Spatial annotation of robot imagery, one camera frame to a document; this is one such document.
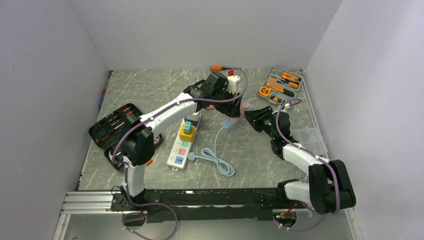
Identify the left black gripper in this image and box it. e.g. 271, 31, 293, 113
211, 86, 243, 118

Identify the white power strip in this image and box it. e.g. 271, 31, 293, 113
167, 118, 199, 172

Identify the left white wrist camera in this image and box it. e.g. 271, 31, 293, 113
227, 70, 241, 95

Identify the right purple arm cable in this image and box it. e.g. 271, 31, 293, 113
273, 98, 342, 233

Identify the pink cube adapter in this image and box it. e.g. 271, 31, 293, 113
239, 102, 252, 116

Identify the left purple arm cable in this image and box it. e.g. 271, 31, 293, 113
111, 67, 249, 240

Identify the light blue power strip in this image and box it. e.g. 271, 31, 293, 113
220, 104, 254, 130

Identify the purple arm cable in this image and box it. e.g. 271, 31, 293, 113
273, 98, 342, 233
111, 67, 249, 240

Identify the dark blue cube adapter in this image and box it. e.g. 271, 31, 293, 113
184, 112, 201, 128

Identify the clear plastic screw box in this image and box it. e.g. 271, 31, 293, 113
291, 127, 328, 156

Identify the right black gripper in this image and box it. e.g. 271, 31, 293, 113
242, 106, 277, 140

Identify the yellow tape measure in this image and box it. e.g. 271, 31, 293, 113
258, 86, 270, 98

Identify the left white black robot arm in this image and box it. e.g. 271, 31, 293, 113
114, 71, 248, 210

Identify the teal small plug adapter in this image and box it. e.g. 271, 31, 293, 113
183, 121, 192, 135

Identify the grey tool case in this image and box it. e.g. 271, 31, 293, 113
256, 66, 304, 105

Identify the light blue coiled cable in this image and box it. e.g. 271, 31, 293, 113
187, 127, 236, 177

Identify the blue red pen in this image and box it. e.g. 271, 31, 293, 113
98, 75, 111, 110

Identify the yellow cube adapter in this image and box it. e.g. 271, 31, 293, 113
178, 124, 196, 143

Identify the black aluminium base frame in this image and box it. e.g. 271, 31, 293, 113
61, 187, 312, 223

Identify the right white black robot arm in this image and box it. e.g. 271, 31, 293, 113
244, 107, 357, 215

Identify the orange handled screwdriver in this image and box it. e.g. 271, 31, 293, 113
209, 65, 243, 72

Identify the black tool case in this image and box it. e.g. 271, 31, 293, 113
88, 103, 143, 172

